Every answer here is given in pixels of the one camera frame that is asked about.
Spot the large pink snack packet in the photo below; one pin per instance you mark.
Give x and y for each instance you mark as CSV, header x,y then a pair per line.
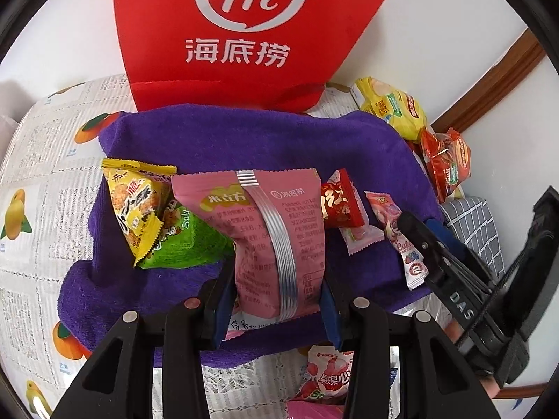
x,y
209,218

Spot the yellow chip packet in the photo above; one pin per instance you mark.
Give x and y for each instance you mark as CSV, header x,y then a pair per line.
x,y
393,104

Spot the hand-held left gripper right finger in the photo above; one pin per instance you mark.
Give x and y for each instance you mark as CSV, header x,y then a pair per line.
x,y
330,318

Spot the long pink cartoon packet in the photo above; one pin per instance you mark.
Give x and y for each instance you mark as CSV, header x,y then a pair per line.
x,y
393,222

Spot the grey checked cloth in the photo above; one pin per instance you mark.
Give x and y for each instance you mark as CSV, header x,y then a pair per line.
x,y
476,222

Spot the red orange snack packet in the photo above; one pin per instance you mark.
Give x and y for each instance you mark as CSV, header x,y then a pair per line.
x,y
445,161

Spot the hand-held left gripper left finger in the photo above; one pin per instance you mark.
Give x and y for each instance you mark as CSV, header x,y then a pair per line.
x,y
222,316

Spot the yellow snack packet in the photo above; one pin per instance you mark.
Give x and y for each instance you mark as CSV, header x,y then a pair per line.
x,y
131,209

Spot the fruit-printed tablecloth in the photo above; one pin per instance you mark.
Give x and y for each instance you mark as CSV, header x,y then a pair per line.
x,y
39,248

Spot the small red snack packet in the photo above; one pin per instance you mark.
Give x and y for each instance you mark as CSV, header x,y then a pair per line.
x,y
343,205

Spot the red white strawberry packet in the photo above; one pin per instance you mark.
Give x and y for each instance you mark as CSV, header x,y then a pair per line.
x,y
325,375

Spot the brown wooden door frame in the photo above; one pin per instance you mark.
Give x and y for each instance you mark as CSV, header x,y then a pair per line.
x,y
502,74

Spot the purple towel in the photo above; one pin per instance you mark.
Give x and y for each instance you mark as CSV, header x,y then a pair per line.
x,y
262,139

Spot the plain pink packet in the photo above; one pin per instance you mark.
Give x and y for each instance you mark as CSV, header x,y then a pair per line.
x,y
314,411

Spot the person's right hand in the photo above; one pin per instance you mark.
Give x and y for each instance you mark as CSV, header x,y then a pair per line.
x,y
491,386

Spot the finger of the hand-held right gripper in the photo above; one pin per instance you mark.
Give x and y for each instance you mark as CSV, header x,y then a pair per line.
x,y
423,240
458,248

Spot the red paper bag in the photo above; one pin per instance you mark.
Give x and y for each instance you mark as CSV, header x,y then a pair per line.
x,y
153,30

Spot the green snack packet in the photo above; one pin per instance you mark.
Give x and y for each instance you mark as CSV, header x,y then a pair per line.
x,y
187,244

